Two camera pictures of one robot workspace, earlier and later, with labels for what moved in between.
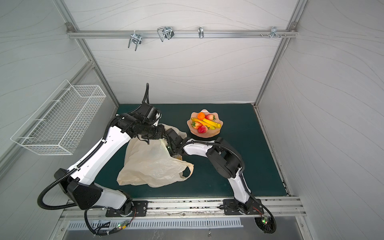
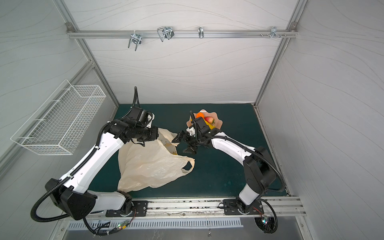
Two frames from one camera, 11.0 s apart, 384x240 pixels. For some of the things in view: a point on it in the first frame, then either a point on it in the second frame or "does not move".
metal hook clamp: x=200 y=31 does not move
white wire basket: x=58 y=126 does not move
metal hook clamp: x=136 y=37 does not move
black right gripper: x=171 y=137 -> x=186 y=139
